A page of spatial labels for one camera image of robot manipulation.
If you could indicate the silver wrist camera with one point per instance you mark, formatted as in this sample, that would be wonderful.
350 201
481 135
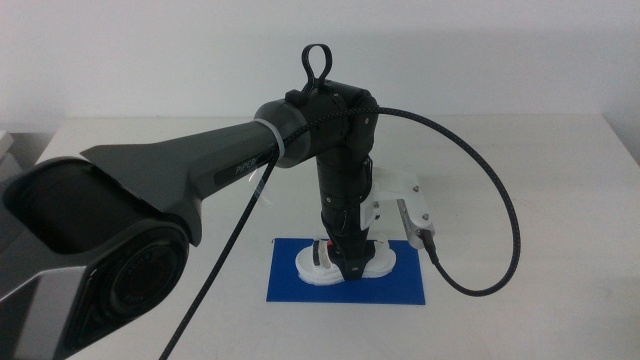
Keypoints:
416 225

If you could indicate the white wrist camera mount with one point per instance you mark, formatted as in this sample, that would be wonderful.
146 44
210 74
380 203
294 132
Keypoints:
395 187

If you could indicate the blue rectangular mat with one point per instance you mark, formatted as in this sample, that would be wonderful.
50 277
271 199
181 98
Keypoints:
400 291

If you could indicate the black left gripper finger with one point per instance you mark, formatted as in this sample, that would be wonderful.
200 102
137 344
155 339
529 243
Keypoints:
355 267

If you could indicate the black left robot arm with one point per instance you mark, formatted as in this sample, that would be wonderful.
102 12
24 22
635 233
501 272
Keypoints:
150 165

